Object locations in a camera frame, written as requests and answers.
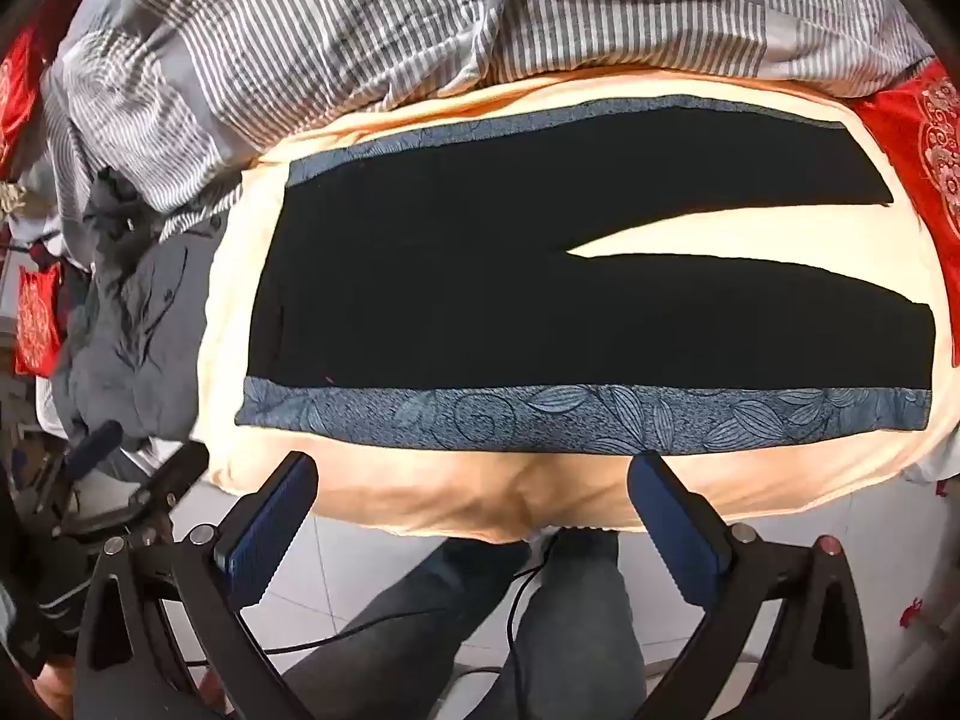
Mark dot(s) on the person's leg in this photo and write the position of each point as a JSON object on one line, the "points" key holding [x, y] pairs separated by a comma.
{"points": [[420, 630], [577, 630]]}

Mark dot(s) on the grey crumpled garment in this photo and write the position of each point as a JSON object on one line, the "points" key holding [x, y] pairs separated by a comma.
{"points": [[127, 345]]}

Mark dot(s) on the person's right leg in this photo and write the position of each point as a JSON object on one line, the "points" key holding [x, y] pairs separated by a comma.
{"points": [[577, 630]]}

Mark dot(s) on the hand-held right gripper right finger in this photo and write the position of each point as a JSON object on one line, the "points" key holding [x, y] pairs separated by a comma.
{"points": [[675, 532]]}

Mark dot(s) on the red embroidered cloth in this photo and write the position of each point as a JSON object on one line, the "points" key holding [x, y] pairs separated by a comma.
{"points": [[16, 94], [37, 322]]}

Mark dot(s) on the person's left leg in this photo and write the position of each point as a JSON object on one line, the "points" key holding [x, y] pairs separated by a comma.
{"points": [[420, 630]]}

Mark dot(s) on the person's left hand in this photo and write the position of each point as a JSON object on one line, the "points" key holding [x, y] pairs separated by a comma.
{"points": [[54, 694]]}

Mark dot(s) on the red embroidered pillow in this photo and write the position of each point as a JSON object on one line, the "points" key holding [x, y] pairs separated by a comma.
{"points": [[926, 150]]}

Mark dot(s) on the black pants with blue stripes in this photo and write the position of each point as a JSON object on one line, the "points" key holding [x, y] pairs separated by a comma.
{"points": [[465, 300]]}

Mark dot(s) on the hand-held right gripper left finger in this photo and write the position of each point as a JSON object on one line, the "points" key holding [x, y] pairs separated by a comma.
{"points": [[271, 529]]}

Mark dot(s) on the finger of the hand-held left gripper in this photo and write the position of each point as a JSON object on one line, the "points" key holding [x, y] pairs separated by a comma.
{"points": [[96, 446]]}

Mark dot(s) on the grey striped quilt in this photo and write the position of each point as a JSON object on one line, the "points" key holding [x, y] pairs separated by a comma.
{"points": [[337, 37]]}

